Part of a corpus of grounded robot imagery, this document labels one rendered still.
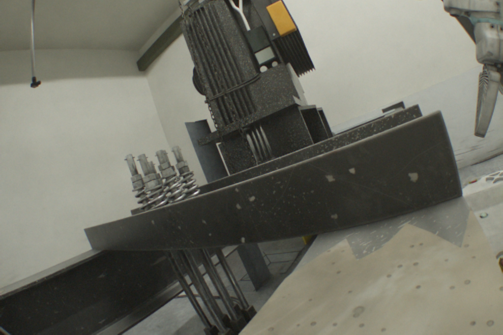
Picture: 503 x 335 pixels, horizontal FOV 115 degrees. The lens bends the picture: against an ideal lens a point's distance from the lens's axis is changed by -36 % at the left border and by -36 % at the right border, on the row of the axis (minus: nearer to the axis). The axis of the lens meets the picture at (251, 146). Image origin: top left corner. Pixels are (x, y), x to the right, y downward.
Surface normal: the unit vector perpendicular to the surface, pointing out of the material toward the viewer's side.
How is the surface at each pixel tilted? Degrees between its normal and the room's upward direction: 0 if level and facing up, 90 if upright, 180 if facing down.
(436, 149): 90
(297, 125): 90
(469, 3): 82
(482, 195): 74
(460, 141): 90
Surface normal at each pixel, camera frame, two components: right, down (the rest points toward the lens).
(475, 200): -0.67, -0.05
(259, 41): -0.32, 0.10
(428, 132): -0.53, 0.18
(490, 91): -0.59, 0.41
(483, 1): -0.92, 0.07
